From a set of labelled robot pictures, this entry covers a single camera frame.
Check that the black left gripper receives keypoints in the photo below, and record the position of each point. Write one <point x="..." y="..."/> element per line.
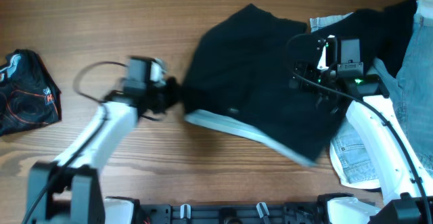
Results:
<point x="180" y="90"/>

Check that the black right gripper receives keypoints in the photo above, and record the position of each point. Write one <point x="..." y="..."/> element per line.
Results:
<point x="305" y="71"/>

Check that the black shorts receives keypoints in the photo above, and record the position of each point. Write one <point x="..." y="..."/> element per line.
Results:
<point x="239" y="83"/>

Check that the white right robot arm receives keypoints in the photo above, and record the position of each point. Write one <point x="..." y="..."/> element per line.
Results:
<point x="406" y="186"/>

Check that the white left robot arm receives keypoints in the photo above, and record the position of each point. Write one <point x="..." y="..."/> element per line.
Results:
<point x="67" y="190"/>

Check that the black garment under jeans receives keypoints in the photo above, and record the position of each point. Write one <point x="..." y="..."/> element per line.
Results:
<point x="383" y="34"/>

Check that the light blue denim jeans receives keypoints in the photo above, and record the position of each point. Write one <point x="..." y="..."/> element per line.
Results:
<point x="411" y="89"/>

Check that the white cloth under jeans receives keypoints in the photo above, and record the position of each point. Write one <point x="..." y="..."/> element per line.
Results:
<point x="350" y="159"/>

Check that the black orange printed shirt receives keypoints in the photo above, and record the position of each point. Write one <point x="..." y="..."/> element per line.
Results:
<point x="30" y="99"/>

